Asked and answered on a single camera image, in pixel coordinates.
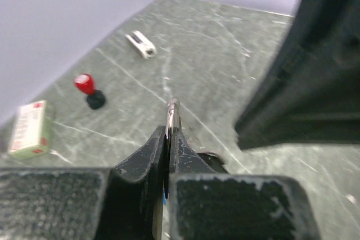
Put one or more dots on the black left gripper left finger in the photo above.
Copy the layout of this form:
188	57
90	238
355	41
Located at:
120	202

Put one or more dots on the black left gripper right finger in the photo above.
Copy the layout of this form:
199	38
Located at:
204	204

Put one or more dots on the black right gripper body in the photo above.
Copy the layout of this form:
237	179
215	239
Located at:
310	93

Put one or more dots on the blue key tag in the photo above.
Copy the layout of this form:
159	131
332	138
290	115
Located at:
166	190

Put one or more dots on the white and green small box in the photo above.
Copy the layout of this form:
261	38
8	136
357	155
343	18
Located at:
32	130

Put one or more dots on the white clip device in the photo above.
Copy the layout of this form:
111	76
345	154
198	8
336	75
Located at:
141	44

